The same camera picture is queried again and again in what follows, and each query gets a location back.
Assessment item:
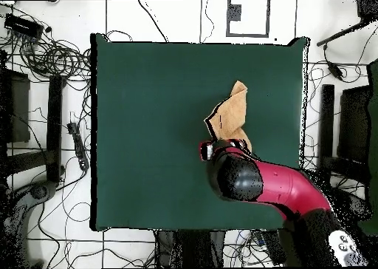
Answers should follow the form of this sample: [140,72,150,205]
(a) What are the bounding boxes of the orange terry towel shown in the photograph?
[204,80,253,153]

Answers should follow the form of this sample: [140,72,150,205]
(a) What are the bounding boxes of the dark green tablecloth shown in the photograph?
[90,33,309,232]

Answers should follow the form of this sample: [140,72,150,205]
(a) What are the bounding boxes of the black power strip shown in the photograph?
[261,229,287,266]
[66,121,90,171]

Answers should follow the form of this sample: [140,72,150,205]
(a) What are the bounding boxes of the black stand bar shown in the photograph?
[320,84,335,160]
[46,75,67,184]

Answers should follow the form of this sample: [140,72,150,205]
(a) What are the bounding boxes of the dark box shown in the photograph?
[337,85,373,163]
[0,69,31,144]

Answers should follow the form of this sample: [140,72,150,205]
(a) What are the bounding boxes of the black power adapter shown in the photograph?
[323,44,345,81]

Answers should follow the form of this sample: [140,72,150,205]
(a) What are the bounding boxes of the grey stand base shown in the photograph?
[330,187,373,222]
[0,180,60,268]

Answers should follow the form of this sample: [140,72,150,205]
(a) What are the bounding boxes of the black tripod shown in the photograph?
[316,0,378,47]

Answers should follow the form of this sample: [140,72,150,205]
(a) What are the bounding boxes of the grey square frame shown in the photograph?
[226,0,271,38]

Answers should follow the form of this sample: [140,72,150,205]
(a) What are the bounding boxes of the long black cable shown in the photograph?
[137,0,169,43]

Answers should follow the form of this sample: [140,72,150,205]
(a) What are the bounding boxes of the tangled black cables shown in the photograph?
[0,2,92,85]

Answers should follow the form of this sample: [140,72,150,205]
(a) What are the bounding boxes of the black network switch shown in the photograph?
[3,13,45,40]

